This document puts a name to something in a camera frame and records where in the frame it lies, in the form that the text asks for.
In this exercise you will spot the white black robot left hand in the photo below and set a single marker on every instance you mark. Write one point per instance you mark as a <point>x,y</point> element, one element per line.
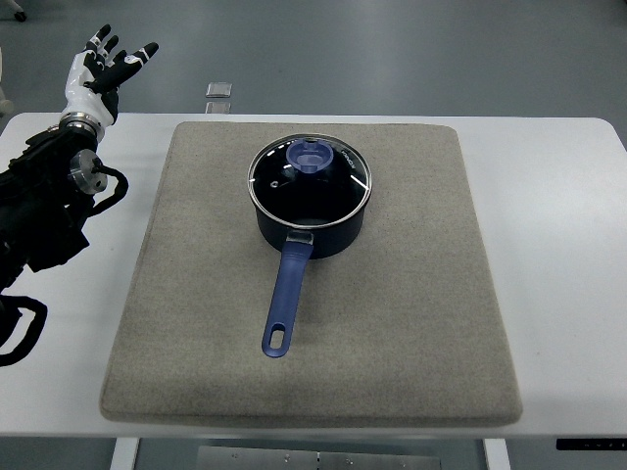
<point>95,76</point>

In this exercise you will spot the glass lid blue knob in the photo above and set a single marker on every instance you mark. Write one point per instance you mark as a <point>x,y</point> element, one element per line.
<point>309,180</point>

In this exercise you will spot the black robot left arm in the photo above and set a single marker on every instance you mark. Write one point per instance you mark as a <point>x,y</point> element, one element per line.
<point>49,192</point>

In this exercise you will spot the lower floor socket plate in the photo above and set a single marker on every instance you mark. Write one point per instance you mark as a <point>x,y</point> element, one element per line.
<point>218,107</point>

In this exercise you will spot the floor socket plate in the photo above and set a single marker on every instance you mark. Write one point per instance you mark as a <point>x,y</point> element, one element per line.
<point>218,107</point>
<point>219,90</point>

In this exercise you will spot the upper floor socket plate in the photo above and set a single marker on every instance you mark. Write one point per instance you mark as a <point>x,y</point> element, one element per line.
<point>219,90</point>

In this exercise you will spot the white left table leg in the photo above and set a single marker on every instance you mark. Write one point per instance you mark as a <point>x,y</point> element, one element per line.
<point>125,454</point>

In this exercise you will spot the white table leg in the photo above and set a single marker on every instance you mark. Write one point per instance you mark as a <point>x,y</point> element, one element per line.
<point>125,454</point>
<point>496,454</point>

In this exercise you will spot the beige fabric mat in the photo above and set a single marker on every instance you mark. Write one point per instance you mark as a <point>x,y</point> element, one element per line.
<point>401,329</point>

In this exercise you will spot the white right table leg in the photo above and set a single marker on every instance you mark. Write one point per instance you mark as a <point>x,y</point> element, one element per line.
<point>496,454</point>

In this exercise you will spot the black table control panel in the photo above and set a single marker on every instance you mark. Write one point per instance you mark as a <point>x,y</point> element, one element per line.
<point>591,444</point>

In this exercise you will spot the dark pot blue handle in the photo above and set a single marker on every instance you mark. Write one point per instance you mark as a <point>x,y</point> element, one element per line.
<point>298,243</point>

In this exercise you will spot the grey metal base plate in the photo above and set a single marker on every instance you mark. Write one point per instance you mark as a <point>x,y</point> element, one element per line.
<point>221,457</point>

